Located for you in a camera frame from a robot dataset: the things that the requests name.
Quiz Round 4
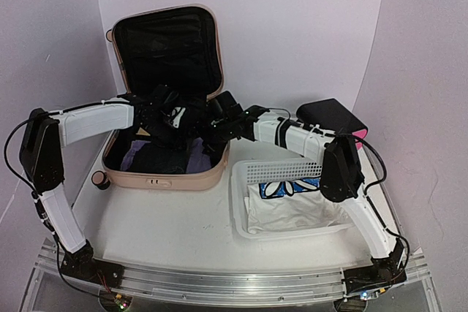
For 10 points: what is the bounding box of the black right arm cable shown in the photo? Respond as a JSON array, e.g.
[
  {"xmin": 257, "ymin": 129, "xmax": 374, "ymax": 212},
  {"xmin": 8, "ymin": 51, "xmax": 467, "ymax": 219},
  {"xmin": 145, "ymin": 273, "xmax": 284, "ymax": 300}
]
[{"xmin": 263, "ymin": 107, "xmax": 410, "ymax": 265}]

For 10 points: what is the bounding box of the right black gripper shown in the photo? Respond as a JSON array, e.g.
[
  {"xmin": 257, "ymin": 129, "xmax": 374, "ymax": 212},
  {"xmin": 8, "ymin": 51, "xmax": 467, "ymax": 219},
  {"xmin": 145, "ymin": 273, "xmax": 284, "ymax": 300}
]
[{"xmin": 186, "ymin": 118, "xmax": 231, "ymax": 159}]

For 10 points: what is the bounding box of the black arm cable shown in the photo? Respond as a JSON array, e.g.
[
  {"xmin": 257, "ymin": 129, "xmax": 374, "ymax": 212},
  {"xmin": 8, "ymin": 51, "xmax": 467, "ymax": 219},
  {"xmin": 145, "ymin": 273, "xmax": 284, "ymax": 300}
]
[
  {"xmin": 3, "ymin": 116, "xmax": 41, "ymax": 199},
  {"xmin": 263, "ymin": 107, "xmax": 410, "ymax": 265}
]

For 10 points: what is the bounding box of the tan square compact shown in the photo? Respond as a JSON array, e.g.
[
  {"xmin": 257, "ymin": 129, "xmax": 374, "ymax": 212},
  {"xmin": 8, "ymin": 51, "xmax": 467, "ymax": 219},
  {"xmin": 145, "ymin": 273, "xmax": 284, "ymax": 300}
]
[{"xmin": 137, "ymin": 129, "xmax": 149, "ymax": 136}]

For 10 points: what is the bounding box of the pink hard-shell suitcase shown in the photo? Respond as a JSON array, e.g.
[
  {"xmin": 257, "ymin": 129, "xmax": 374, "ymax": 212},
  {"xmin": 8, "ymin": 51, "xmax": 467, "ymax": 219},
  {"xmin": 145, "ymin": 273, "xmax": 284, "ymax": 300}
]
[{"xmin": 102, "ymin": 5, "xmax": 230, "ymax": 191}]

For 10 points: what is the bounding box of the white perforated plastic basket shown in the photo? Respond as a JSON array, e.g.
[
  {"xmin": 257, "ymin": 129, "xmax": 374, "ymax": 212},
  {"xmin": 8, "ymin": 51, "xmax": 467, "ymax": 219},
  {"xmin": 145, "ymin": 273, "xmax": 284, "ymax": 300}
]
[{"xmin": 230, "ymin": 158, "xmax": 354, "ymax": 241}]

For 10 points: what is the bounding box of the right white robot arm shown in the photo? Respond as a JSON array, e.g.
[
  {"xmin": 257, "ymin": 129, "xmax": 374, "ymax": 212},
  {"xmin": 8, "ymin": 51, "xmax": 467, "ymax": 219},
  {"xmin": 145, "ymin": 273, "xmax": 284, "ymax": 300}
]
[{"xmin": 201, "ymin": 91, "xmax": 410, "ymax": 292}]

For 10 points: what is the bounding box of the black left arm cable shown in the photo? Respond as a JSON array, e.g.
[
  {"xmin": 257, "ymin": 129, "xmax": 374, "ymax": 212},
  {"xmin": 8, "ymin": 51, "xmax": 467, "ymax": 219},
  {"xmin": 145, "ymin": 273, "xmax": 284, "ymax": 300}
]
[{"xmin": 3, "ymin": 116, "xmax": 41, "ymax": 199}]

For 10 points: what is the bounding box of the purple folded garment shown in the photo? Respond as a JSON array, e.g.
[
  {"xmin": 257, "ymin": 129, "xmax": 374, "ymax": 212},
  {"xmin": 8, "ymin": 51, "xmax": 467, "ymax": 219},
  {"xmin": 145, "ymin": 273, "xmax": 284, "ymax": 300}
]
[{"xmin": 120, "ymin": 138, "xmax": 212, "ymax": 174}]

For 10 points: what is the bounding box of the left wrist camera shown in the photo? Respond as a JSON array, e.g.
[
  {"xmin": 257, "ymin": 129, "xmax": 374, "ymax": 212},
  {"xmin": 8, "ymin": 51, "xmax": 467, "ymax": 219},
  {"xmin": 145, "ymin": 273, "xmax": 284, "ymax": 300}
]
[{"xmin": 169, "ymin": 107, "xmax": 186, "ymax": 129}]

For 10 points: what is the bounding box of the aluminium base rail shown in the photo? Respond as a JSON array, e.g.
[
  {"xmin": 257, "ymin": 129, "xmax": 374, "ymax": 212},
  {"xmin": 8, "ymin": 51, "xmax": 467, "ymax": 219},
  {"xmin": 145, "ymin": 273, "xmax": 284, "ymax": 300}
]
[{"xmin": 32, "ymin": 246, "xmax": 429, "ymax": 302}]

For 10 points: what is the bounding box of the lower black pink pouch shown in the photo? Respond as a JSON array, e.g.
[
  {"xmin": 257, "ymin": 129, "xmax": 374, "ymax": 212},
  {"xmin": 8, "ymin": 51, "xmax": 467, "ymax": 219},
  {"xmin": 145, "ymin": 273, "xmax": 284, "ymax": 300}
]
[{"xmin": 355, "ymin": 139, "xmax": 363, "ymax": 151}]

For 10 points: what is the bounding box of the white printed t-shirt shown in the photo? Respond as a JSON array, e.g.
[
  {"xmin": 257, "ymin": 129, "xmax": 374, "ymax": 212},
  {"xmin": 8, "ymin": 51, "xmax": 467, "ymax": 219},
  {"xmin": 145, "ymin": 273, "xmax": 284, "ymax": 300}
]
[{"xmin": 244, "ymin": 178, "xmax": 351, "ymax": 235}]

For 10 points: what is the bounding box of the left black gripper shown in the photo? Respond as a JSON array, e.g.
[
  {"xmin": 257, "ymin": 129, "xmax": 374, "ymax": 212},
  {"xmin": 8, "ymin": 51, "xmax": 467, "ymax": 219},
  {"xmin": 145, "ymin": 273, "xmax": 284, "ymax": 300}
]
[{"xmin": 142, "ymin": 115, "xmax": 189, "ymax": 152}]

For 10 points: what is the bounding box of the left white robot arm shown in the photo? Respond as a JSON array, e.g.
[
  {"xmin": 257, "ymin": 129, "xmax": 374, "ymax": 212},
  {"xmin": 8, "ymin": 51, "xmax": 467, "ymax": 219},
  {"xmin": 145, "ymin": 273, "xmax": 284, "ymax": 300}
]
[{"xmin": 19, "ymin": 85, "xmax": 207, "ymax": 281}]

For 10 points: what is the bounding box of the dark folded garment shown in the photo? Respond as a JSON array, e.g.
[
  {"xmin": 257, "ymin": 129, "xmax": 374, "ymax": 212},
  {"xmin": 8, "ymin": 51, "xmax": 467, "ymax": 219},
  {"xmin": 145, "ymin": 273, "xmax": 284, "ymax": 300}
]
[{"xmin": 129, "ymin": 144, "xmax": 189, "ymax": 175}]

